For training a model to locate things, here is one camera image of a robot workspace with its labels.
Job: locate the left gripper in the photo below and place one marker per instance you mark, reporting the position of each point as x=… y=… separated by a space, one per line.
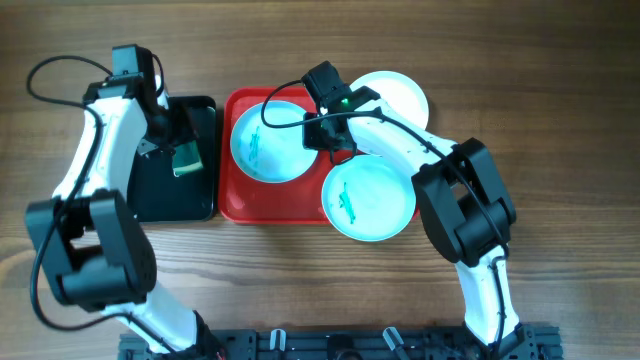
x=184 y=131

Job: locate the plate with green stain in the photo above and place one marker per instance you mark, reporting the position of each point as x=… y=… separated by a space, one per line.
x=266 y=154
x=368 y=200

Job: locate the black tray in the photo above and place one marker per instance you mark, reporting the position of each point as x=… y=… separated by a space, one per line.
x=156 y=194

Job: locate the clean white plate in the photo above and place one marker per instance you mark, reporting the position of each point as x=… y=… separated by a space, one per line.
x=402 y=94

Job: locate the black mounting rail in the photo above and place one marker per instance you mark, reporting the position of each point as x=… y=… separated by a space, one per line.
x=528 y=342

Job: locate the green yellow sponge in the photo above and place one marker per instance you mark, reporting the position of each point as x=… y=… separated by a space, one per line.
x=186 y=159

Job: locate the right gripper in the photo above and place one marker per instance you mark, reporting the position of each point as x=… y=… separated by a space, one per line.
x=310 y=141

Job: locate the red tray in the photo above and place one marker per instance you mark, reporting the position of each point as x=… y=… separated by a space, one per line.
x=244 y=200

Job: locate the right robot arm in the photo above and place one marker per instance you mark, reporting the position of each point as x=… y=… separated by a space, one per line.
x=464 y=206

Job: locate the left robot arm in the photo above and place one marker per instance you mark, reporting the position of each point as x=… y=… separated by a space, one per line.
x=92 y=249

